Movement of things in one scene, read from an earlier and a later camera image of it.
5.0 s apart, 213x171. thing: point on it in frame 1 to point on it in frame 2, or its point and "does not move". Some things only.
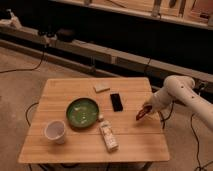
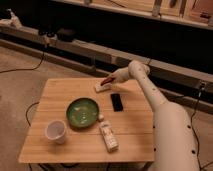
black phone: [116, 102] does not move
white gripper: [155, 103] to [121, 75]
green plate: [82, 113] does not move
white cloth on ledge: [13, 22] does not move
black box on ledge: [66, 35] does not move
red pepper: [145, 110] to [108, 80]
